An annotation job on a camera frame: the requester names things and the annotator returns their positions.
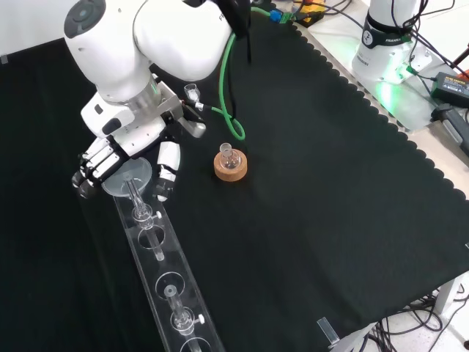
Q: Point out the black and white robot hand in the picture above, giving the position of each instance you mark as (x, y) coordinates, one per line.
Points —
(128, 132)

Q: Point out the translucent plastic funnel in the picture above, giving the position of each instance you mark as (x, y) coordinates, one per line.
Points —
(119, 181)

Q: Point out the clear acrylic funnel stand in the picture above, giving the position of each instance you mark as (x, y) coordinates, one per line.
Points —
(172, 264)

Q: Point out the clear round-bottom glass flask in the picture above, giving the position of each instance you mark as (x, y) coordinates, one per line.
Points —
(229, 160)

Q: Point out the clear plastic cloth clip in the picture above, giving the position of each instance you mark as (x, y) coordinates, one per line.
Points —
(327, 331)
(3, 59)

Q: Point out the black bench cloth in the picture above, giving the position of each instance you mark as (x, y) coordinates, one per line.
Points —
(311, 201)

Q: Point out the yellow stop button box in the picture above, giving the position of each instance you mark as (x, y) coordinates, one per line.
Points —
(311, 16)

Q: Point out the pale metal base board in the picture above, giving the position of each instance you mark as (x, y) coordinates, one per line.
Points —
(403, 102)

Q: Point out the black power adapter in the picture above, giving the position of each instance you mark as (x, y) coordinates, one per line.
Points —
(452, 88)

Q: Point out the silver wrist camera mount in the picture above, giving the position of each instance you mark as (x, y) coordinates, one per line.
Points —
(192, 126)

